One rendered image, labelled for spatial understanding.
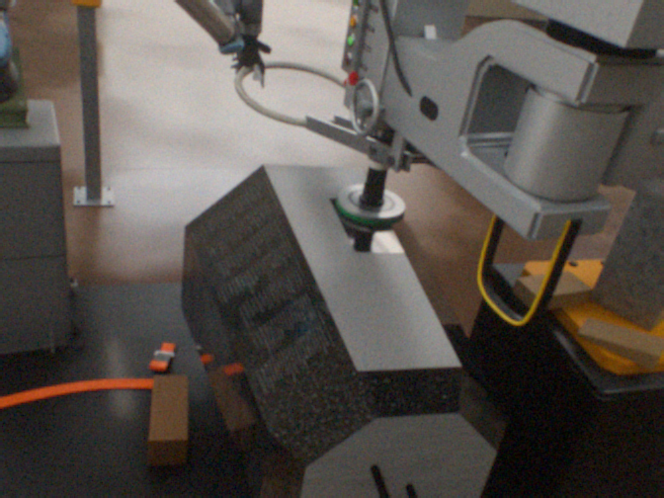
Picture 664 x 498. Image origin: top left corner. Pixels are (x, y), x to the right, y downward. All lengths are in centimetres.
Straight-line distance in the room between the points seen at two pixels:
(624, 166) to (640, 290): 66
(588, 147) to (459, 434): 68
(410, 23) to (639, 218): 81
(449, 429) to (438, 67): 82
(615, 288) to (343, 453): 99
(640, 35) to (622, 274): 101
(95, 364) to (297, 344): 126
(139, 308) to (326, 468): 163
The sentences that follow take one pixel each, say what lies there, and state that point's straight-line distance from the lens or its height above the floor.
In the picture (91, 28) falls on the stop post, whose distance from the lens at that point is 351.
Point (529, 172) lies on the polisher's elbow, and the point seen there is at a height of 133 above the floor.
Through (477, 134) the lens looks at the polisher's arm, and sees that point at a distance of 157.
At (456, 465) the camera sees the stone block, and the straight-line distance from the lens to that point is 168.
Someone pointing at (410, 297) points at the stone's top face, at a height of 87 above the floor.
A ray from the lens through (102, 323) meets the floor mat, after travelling 293.
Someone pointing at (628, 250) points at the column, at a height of 98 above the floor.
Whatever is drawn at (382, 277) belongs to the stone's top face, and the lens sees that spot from 180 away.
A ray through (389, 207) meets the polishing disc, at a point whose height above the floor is 90.
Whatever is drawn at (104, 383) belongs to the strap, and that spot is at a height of 2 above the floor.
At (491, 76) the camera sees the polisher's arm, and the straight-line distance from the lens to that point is 153.
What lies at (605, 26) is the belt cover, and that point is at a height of 163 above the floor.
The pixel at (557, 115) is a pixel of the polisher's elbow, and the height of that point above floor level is 146.
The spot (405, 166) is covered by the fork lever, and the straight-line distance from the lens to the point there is 182.
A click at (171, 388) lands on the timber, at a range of 246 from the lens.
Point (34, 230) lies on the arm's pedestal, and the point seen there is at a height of 53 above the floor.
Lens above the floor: 183
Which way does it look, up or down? 31 degrees down
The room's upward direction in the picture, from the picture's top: 10 degrees clockwise
